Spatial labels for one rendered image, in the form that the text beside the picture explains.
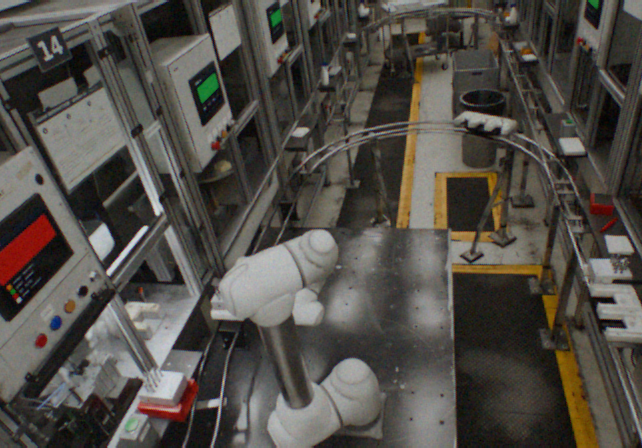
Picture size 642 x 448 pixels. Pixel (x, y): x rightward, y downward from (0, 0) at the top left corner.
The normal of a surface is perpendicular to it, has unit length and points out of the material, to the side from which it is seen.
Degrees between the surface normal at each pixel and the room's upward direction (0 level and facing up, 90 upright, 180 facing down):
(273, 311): 93
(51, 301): 90
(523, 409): 0
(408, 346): 0
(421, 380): 0
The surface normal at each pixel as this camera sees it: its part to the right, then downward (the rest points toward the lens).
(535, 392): -0.14, -0.80
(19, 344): 0.97, 0.00
